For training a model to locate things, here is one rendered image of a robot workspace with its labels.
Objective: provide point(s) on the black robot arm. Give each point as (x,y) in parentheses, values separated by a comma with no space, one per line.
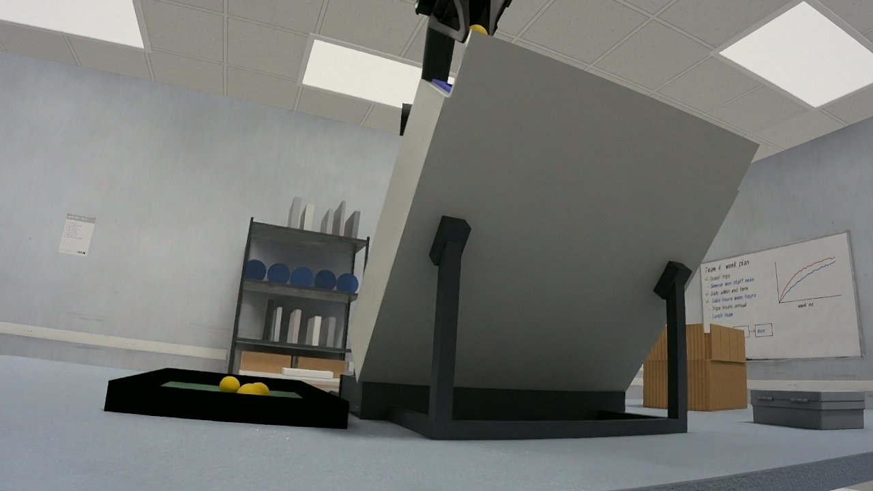
(437,61)

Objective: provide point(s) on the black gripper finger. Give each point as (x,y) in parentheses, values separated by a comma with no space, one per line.
(487,15)
(443,15)

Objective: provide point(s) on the blue square frame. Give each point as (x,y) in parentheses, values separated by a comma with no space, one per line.
(443,85)

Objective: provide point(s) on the grey hinged case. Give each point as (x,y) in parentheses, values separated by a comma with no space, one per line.
(812,409)

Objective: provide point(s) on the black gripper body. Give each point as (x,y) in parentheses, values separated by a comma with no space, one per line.
(426,7)

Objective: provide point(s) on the brown cardboard box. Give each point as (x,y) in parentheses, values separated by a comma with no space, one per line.
(716,384)

